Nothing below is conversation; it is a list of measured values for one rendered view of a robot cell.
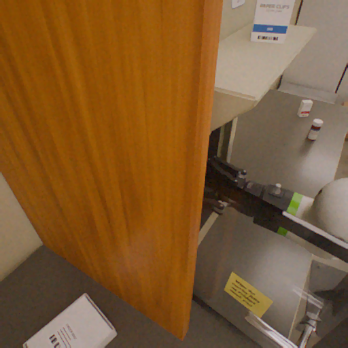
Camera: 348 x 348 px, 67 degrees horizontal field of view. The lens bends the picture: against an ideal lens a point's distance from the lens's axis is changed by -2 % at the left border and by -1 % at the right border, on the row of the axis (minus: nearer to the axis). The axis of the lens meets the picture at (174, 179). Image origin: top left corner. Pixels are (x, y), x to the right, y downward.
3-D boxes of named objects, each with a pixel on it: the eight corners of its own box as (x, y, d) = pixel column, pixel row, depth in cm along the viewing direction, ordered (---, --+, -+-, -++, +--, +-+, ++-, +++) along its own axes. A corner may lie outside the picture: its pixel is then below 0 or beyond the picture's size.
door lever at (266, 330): (256, 297, 44) (259, 289, 43) (314, 337, 40) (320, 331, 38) (240, 323, 41) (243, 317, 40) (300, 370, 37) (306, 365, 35)
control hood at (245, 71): (162, 145, 38) (160, 75, 31) (246, 71, 58) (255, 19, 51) (239, 174, 33) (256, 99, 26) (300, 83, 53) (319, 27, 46)
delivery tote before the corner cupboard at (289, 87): (266, 119, 314) (273, 93, 292) (277, 105, 339) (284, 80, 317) (320, 136, 290) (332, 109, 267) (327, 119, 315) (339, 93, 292)
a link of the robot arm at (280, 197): (272, 242, 57) (285, 214, 63) (288, 206, 49) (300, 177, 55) (246, 230, 60) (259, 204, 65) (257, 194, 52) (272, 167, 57)
